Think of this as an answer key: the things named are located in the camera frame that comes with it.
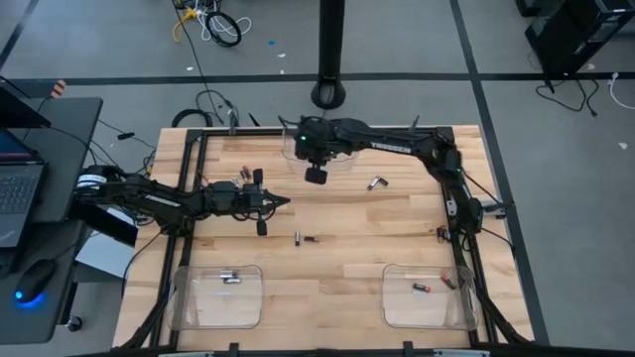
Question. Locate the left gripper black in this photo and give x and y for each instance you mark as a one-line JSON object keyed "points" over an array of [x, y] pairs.
{"points": [[250, 198]]}

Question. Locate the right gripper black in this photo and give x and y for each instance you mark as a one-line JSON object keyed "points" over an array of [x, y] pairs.
{"points": [[315, 149]]}

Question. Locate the clear plastic bin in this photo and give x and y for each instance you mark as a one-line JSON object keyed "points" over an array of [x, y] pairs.
{"points": [[426, 312], [347, 161], [213, 307]]}

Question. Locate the red black AA battery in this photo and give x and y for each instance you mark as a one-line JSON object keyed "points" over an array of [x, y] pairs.
{"points": [[448, 281], [247, 172], [421, 287], [445, 234]]}

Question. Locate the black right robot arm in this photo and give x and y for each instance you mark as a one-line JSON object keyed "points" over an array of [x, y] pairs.
{"points": [[397, 144]]}

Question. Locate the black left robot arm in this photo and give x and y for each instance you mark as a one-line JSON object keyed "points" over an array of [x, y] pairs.
{"points": [[149, 198]]}

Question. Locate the grey metal clamp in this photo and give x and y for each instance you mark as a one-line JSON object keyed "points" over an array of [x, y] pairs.
{"points": [[231, 123]]}

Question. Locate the black controller box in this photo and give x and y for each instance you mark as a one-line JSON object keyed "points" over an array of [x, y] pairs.
{"points": [[106, 225]]}

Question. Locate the white plastic strip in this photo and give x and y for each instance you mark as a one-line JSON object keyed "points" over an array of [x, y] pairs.
{"points": [[461, 353], [187, 354]]}

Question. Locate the grey flat sheet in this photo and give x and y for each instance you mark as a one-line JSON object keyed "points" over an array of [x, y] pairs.
{"points": [[104, 260]]}

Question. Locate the black side desk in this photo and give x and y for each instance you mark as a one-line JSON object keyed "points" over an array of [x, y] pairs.
{"points": [[64, 149]]}

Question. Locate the black desk caster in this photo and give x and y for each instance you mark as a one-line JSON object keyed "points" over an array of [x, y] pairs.
{"points": [[74, 324]]}

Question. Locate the orange black striped strip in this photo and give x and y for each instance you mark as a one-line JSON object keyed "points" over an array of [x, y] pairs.
{"points": [[58, 88]]}

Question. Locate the black computer mouse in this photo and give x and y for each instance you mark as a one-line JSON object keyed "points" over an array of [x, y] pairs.
{"points": [[35, 277]]}

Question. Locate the dark grey laptop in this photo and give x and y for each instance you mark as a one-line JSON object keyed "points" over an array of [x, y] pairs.
{"points": [[17, 193]]}

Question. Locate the black monitor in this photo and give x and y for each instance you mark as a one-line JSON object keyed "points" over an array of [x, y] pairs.
{"points": [[20, 111]]}

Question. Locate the black computer tower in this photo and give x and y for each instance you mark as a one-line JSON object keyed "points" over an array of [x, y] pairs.
{"points": [[570, 35]]}

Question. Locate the black round post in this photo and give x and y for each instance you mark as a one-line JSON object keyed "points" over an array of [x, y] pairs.
{"points": [[331, 39]]}

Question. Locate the silver mounting bracket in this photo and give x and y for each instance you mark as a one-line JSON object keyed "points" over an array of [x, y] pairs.
{"points": [[450, 205]]}

